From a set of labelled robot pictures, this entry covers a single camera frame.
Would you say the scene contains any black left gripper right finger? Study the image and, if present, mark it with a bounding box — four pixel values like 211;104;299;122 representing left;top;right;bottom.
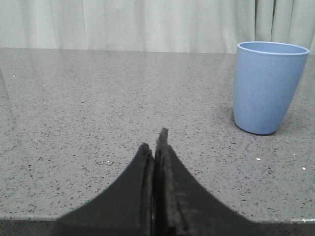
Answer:
154;128;262;236

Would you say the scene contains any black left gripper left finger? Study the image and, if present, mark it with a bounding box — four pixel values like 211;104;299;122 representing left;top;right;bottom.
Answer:
50;143;154;236

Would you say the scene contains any blue plastic cup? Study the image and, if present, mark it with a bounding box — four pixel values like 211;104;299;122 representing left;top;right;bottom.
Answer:
233;41;310;135

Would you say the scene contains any grey-white curtain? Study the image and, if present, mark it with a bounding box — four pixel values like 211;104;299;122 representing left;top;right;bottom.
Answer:
0;0;315;54

